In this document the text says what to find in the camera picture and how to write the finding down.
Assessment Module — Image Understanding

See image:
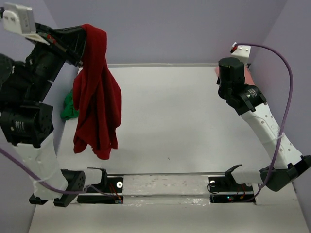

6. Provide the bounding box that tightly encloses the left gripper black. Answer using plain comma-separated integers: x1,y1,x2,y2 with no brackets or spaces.
28,18,93,98

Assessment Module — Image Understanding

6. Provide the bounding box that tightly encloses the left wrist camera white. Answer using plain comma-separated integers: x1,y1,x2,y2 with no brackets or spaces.
2,2,36,35

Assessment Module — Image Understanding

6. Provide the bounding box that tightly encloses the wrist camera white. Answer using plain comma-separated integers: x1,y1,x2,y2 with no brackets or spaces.
230,42,251,65
2,2,36,35

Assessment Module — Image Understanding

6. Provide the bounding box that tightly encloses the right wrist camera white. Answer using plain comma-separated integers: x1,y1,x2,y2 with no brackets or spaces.
230,42,251,65

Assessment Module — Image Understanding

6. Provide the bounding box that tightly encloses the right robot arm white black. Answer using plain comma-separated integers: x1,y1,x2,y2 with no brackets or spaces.
217,57,311,192

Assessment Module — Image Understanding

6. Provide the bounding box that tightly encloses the green t shirt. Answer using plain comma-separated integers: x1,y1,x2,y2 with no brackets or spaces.
60,90,79,121

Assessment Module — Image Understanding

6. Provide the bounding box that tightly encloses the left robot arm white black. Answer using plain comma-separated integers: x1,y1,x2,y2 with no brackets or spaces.
0,24,108,207

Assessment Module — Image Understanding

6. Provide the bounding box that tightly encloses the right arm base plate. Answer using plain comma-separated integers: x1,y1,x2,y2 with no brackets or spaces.
207,176,255,204

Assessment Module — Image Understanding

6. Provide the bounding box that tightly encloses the pink folded t shirt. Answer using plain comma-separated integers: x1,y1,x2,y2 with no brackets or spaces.
214,66,255,85

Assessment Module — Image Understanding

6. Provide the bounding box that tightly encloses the red t shirt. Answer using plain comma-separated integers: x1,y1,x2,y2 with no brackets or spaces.
72,24,122,160

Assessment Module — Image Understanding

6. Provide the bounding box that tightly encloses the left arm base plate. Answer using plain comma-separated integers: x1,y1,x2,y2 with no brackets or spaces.
75,176,124,204

